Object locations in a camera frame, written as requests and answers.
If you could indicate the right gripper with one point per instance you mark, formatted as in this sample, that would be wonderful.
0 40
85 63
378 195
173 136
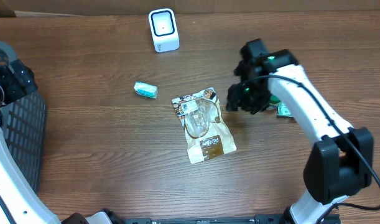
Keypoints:
237 101

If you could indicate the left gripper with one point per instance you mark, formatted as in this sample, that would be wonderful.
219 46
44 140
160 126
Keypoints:
17 90

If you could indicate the green lid jar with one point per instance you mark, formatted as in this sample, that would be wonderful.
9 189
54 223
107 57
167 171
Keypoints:
273 103

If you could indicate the green wet wipes pack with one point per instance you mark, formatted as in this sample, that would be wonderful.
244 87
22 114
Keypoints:
283 111

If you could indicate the clear bag beige contents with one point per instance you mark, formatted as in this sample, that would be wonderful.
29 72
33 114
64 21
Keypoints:
206 133

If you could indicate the teal white tissue pack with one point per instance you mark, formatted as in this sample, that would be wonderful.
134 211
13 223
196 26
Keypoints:
146 90

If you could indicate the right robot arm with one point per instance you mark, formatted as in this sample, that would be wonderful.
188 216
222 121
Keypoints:
340 162

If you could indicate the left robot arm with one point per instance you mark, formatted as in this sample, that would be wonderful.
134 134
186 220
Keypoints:
18 202

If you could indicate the white barcode scanner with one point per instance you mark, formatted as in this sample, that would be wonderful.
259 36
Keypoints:
164 30

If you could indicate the grey plastic mesh basket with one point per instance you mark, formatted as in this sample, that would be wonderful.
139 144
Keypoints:
23 124

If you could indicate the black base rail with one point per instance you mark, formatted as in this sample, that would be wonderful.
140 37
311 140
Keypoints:
205 221

